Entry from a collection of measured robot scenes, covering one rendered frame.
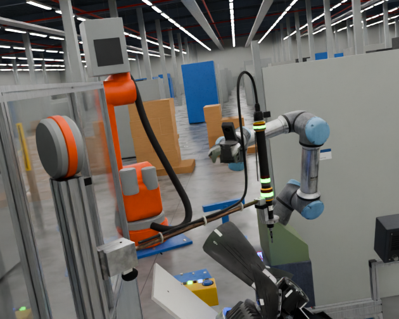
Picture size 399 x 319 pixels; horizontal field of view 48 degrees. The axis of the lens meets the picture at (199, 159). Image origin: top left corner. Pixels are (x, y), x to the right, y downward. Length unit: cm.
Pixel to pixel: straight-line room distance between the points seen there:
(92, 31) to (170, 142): 472
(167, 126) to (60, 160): 849
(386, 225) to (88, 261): 142
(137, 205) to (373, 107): 300
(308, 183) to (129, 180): 335
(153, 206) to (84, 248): 433
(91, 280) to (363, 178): 284
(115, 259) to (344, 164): 266
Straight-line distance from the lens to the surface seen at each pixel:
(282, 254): 239
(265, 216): 163
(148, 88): 1213
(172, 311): 148
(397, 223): 223
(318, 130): 211
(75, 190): 117
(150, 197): 548
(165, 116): 952
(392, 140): 380
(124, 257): 128
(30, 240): 124
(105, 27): 537
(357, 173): 373
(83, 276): 124
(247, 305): 167
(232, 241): 168
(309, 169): 221
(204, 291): 209
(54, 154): 113
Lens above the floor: 201
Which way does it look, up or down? 11 degrees down
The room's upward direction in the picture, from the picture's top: 8 degrees counter-clockwise
